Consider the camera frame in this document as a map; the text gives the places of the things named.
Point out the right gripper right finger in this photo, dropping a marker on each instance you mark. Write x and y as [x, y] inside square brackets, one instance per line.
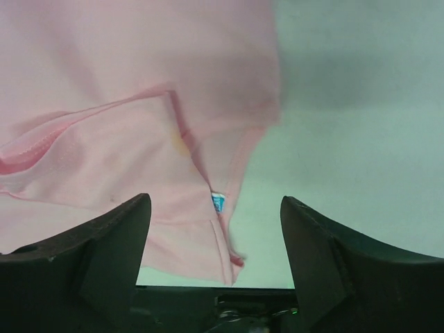
[346, 281]

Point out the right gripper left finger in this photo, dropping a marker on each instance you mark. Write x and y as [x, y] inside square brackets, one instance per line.
[81, 280]

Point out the pink t shirt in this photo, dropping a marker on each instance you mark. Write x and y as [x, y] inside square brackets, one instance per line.
[104, 100]

